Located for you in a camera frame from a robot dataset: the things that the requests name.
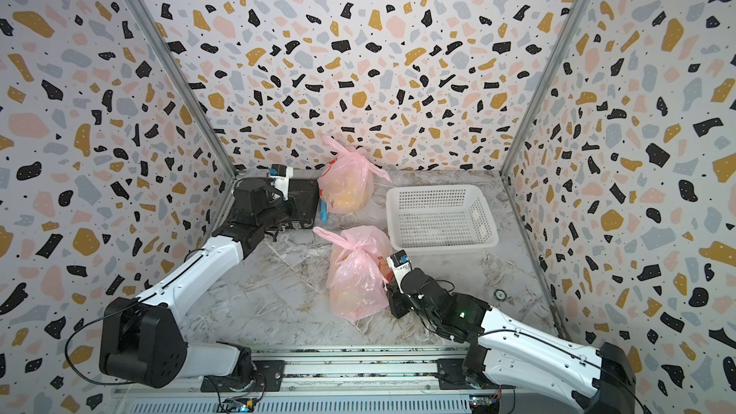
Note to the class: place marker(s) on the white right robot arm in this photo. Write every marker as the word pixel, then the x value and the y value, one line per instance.
pixel 505 351

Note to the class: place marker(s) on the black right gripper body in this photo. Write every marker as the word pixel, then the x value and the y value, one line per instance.
pixel 402 304

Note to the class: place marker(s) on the black ribbed carry case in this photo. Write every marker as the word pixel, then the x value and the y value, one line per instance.
pixel 303 200

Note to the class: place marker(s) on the white perforated plastic basket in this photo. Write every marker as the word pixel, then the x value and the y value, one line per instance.
pixel 439 219

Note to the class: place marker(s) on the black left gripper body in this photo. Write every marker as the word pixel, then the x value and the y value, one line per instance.
pixel 277 211

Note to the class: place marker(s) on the pink plastic bag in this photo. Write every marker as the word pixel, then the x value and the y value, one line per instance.
pixel 347 183
pixel 358 272

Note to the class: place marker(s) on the blue cylindrical tube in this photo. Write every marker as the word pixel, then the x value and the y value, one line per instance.
pixel 323 211

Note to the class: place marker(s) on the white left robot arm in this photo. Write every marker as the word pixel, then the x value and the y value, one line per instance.
pixel 142 341

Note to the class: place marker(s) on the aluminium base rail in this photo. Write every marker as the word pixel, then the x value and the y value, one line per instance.
pixel 345 380

